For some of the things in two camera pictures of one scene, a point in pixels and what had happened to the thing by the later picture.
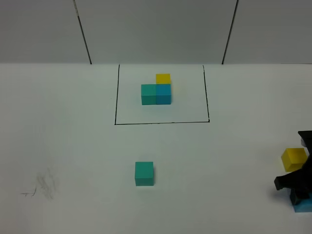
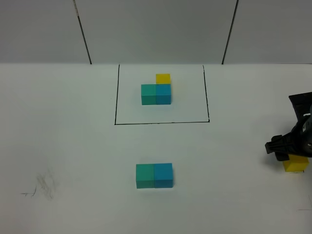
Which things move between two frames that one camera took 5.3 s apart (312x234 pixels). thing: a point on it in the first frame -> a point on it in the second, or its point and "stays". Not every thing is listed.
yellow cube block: x=294 y=159 stays
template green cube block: x=148 y=94 stays
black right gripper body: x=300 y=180 -> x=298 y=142
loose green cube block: x=144 y=173 stays
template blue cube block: x=163 y=94 stays
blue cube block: x=304 y=205 -> x=163 y=175
